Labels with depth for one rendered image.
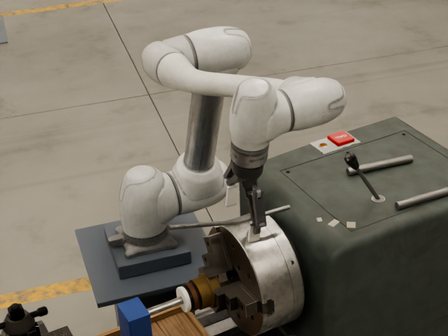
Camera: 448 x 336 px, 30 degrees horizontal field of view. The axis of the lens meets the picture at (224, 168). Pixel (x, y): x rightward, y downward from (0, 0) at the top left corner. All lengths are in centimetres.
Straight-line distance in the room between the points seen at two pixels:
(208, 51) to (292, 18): 453
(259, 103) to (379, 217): 55
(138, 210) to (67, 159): 233
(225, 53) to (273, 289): 69
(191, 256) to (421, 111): 287
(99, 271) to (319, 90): 125
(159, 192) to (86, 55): 372
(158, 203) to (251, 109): 100
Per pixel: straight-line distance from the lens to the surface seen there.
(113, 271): 288
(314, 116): 192
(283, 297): 217
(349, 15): 694
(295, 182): 234
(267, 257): 215
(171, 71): 224
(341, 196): 229
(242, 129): 186
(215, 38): 239
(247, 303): 216
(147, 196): 274
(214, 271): 223
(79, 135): 529
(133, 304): 218
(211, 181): 278
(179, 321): 245
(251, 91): 183
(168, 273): 284
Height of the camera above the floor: 251
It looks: 31 degrees down
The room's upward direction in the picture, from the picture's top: 2 degrees counter-clockwise
